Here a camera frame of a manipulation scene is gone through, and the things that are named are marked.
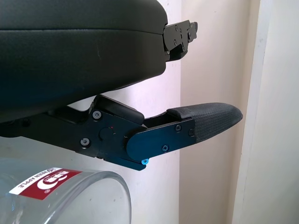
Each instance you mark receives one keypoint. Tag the clear glass cup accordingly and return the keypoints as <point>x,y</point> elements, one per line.
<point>70,200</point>

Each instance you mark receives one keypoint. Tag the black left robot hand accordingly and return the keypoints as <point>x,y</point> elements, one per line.
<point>70,58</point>

